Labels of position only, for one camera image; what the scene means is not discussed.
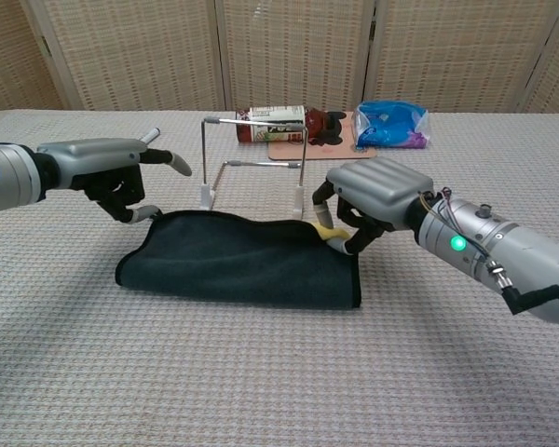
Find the red brown labelled bottle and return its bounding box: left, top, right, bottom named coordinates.
left=235, top=105, right=330, bottom=146

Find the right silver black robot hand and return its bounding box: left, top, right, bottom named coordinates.
left=310, top=156, right=437, bottom=257

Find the blue tissue pack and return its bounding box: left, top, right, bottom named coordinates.
left=351, top=100, right=430, bottom=153

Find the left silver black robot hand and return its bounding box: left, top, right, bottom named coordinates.
left=35, top=138, right=193, bottom=224

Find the white woven tablecloth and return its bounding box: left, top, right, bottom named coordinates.
left=0, top=109, right=559, bottom=447

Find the yellow cloth with black back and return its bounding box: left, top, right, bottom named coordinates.
left=115, top=210, right=363, bottom=310

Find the small metal wire rack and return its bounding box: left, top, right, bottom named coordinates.
left=198, top=115, right=308, bottom=220

